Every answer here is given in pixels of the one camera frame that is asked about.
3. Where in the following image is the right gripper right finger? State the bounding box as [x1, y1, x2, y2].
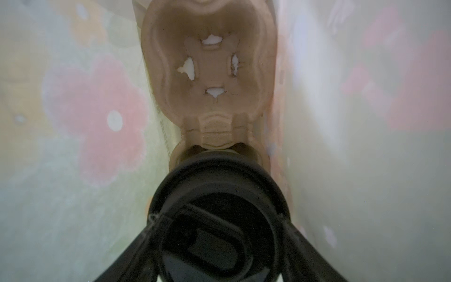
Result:
[281, 216, 347, 282]

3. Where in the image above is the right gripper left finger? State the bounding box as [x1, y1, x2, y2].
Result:
[96, 215, 166, 282]

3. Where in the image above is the white illustrated paper bag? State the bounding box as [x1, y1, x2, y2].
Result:
[1, 1, 451, 282]

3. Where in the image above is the pulp cup carrier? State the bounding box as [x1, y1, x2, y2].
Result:
[140, 1, 277, 169]

